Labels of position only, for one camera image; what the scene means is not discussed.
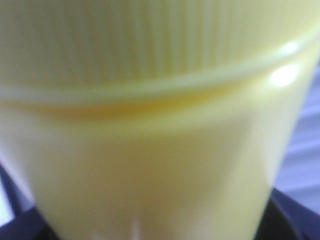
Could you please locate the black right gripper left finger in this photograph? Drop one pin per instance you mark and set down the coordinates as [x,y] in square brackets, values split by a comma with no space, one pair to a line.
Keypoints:
[26,224]

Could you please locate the yellow squeeze bottle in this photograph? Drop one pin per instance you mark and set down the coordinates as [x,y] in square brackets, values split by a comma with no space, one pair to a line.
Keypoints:
[152,119]

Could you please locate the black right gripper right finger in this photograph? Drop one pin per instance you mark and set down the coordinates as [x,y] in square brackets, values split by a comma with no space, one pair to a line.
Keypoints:
[286,219]

